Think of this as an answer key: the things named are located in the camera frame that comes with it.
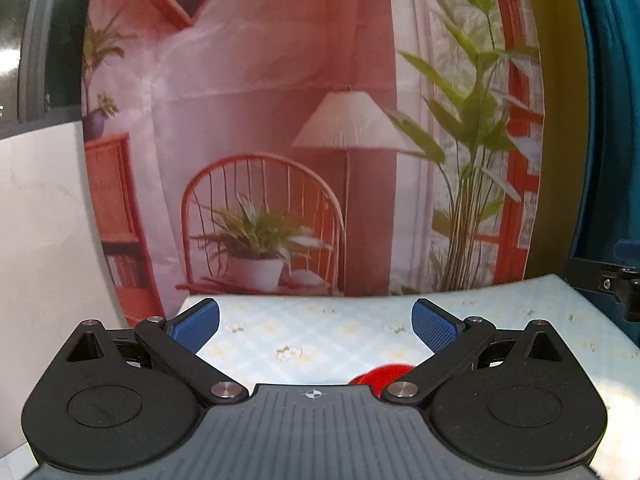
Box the red plastic bowl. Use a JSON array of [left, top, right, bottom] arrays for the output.
[[349, 364, 413, 396]]

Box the floral checkered tablecloth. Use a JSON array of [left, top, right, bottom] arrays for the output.
[[198, 275, 640, 479]]

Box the printed room backdrop cloth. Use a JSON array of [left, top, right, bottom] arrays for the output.
[[81, 0, 544, 323]]

